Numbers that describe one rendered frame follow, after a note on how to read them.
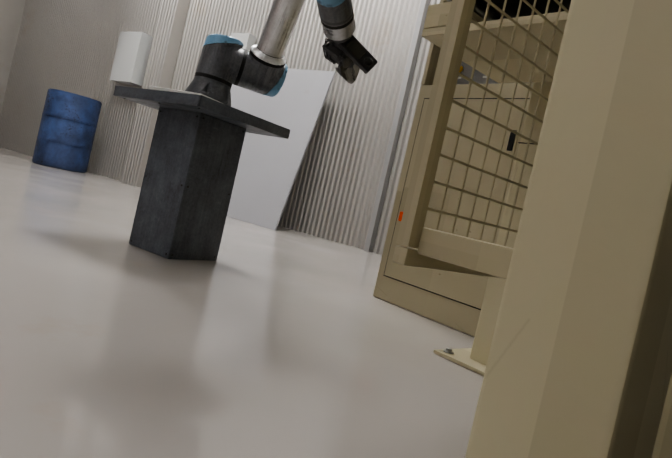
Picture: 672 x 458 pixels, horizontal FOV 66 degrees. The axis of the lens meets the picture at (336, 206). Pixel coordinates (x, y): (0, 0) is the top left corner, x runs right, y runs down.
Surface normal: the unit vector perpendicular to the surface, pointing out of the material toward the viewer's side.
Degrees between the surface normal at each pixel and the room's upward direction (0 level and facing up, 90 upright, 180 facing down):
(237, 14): 90
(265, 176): 77
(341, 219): 90
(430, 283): 90
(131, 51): 90
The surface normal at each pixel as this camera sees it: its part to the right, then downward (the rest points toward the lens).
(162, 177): -0.54, -0.11
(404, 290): -0.73, -0.16
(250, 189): -0.47, -0.33
